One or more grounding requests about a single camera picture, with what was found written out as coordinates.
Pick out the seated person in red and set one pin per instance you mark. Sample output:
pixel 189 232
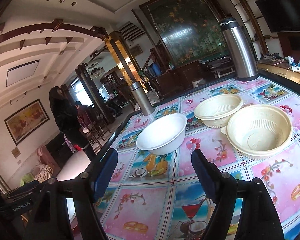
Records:
pixel 83 114

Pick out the floral pink tablecloth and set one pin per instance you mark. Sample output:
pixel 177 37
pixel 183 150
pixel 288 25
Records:
pixel 170 197

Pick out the person in black clothes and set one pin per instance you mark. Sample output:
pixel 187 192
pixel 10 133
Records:
pixel 66 118

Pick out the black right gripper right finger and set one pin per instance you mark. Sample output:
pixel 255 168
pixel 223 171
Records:
pixel 218 186

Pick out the black television screen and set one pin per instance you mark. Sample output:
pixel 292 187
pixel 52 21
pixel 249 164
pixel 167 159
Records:
pixel 280 15

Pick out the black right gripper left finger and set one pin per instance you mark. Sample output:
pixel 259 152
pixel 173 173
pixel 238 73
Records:
pixel 93 182

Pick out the framed landscape painting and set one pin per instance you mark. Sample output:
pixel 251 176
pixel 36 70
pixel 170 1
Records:
pixel 26 120

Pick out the large beige plastic bowl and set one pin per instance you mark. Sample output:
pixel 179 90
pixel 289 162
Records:
pixel 259 131

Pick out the slim steel thermos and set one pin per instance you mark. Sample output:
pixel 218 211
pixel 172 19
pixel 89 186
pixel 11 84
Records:
pixel 141 98

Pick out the large steel thermos flask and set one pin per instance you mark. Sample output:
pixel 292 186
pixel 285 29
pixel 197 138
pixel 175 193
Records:
pixel 239 49

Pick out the large floral wall mural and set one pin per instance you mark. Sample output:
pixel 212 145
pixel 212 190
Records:
pixel 188 29

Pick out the small beige plastic bowl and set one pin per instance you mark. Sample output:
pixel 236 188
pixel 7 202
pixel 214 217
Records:
pixel 216 111

